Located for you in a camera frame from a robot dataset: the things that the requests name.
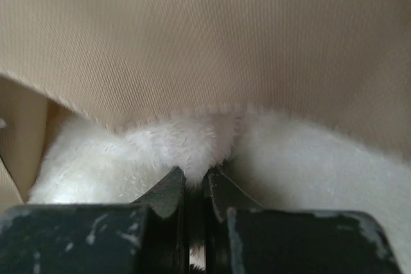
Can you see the cream fluffy pillow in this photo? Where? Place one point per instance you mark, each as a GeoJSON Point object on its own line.
{"type": "Point", "coordinates": [279, 160]}

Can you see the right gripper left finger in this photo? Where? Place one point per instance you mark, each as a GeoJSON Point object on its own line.
{"type": "Point", "coordinates": [146, 236]}

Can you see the beige fabric pet tent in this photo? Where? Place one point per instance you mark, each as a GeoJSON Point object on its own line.
{"type": "Point", "coordinates": [342, 63]}

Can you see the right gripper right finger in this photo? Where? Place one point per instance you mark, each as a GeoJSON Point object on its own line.
{"type": "Point", "coordinates": [244, 237]}

